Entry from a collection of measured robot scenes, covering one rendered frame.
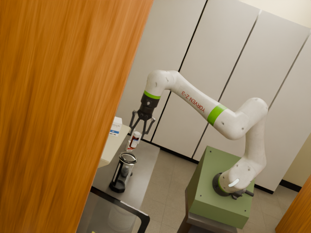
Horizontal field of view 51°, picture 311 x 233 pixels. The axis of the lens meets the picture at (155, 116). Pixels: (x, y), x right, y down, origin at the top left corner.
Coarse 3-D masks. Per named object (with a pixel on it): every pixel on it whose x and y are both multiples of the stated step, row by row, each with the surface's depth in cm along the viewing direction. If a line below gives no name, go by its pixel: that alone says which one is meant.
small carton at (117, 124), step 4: (116, 120) 127; (120, 120) 128; (112, 124) 126; (116, 124) 126; (120, 124) 126; (112, 128) 126; (116, 128) 127; (120, 128) 127; (112, 132) 127; (116, 132) 127
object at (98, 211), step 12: (96, 192) 114; (96, 204) 116; (108, 204) 114; (120, 204) 113; (84, 216) 119; (96, 216) 118; (108, 216) 116; (120, 216) 114; (132, 216) 113; (144, 216) 111; (84, 228) 121; (96, 228) 119; (108, 228) 118; (120, 228) 116; (132, 228) 114; (144, 228) 113
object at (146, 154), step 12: (144, 144) 253; (144, 156) 237; (156, 156) 243; (108, 168) 208; (144, 168) 223; (96, 180) 192; (108, 180) 196; (132, 180) 205; (144, 180) 210; (108, 192) 186; (132, 192) 194; (144, 192) 198; (132, 204) 184
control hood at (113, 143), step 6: (126, 126) 139; (120, 132) 132; (126, 132) 134; (108, 138) 125; (114, 138) 126; (120, 138) 128; (108, 144) 121; (114, 144) 122; (120, 144) 124; (108, 150) 117; (114, 150) 118; (102, 156) 112; (108, 156) 113; (102, 162) 111; (108, 162) 111
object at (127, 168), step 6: (120, 156) 182; (126, 156) 189; (132, 156) 188; (132, 162) 181; (126, 168) 182; (132, 168) 186; (120, 174) 184; (126, 174) 184; (120, 180) 186; (126, 180) 187; (114, 186) 188; (120, 186) 187
